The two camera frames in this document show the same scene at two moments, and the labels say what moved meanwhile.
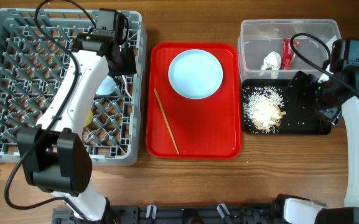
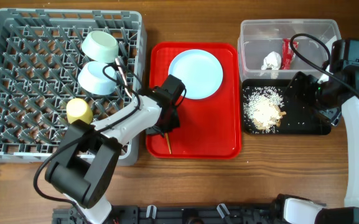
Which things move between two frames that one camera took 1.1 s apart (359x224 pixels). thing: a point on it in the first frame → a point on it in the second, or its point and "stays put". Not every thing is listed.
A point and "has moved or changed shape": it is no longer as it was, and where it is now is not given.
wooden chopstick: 168,126 has moved or changed shape
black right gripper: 308,81 stays put
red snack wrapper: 287,53 stays put
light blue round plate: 195,73 stays put
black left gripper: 129,65 → 175,123
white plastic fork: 125,86 stays put
